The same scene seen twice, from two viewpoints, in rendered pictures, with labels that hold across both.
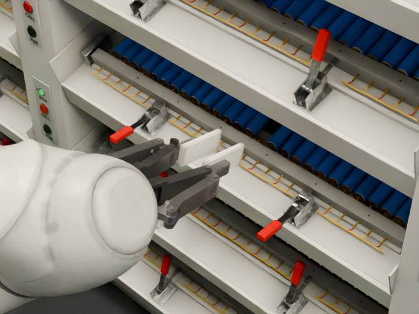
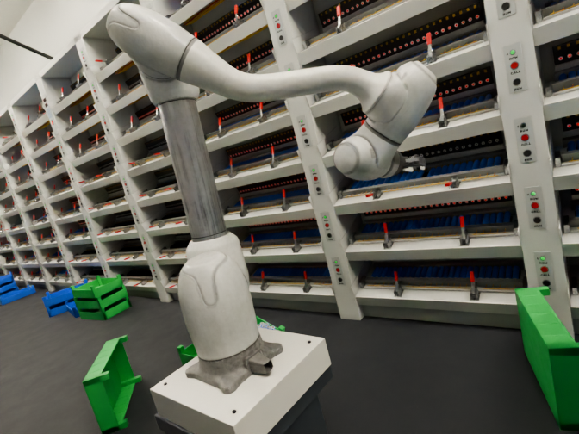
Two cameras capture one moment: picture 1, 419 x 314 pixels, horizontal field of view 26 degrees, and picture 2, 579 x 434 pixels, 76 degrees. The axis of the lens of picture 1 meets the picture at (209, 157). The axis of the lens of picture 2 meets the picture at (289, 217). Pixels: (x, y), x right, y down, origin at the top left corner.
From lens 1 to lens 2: 0.84 m
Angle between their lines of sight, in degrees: 33
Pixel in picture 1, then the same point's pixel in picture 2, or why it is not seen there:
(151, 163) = not seen: hidden behind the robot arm
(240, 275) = (435, 244)
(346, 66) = (451, 114)
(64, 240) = (410, 75)
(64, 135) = (338, 232)
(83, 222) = (414, 66)
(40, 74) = (323, 208)
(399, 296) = (515, 178)
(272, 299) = (455, 244)
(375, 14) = (460, 65)
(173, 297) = (404, 293)
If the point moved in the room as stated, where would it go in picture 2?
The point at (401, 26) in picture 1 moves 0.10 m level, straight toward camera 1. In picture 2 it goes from (471, 61) to (484, 53)
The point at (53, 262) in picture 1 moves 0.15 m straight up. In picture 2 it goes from (407, 89) to (393, 16)
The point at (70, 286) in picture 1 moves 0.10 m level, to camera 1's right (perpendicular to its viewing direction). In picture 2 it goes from (414, 106) to (457, 94)
